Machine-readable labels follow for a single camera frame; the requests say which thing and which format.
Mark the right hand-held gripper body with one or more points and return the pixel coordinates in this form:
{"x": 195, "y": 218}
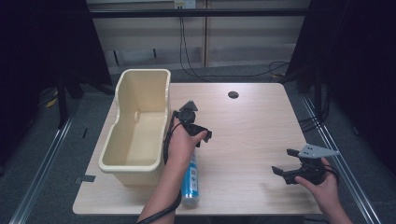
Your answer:
{"x": 311, "y": 165}

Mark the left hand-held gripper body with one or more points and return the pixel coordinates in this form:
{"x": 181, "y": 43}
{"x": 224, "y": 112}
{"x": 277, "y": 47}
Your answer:
{"x": 187, "y": 115}

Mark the blue labelled bottle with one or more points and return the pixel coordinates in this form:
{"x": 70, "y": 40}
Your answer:
{"x": 190, "y": 183}

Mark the cream plastic bin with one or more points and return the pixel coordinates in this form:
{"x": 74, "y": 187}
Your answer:
{"x": 137, "y": 143}

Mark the person's left hand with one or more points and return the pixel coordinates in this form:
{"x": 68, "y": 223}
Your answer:
{"x": 182, "y": 146}

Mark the person's right hand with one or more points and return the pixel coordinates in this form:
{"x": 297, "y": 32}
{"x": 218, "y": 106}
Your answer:
{"x": 323, "y": 189}

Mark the dark round table grommet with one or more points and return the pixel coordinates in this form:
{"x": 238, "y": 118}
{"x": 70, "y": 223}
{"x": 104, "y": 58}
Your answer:
{"x": 233, "y": 95}

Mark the black horizontal bar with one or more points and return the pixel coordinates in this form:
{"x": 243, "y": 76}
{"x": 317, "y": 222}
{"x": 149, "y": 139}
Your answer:
{"x": 199, "y": 12}

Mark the small black floor tape strip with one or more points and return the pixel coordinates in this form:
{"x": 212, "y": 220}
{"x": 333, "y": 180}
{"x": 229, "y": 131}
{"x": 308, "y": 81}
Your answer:
{"x": 85, "y": 133}

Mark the black curtain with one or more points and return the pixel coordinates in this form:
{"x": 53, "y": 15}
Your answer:
{"x": 40, "y": 49}
{"x": 355, "y": 62}

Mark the black stand leg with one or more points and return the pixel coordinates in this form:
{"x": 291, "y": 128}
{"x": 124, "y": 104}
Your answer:
{"x": 62, "y": 102}

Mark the metal floor rail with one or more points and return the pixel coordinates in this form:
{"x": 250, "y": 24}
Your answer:
{"x": 40, "y": 174}
{"x": 339, "y": 161}

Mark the white wall socket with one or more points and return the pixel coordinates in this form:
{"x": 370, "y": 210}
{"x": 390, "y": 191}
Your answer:
{"x": 185, "y": 3}

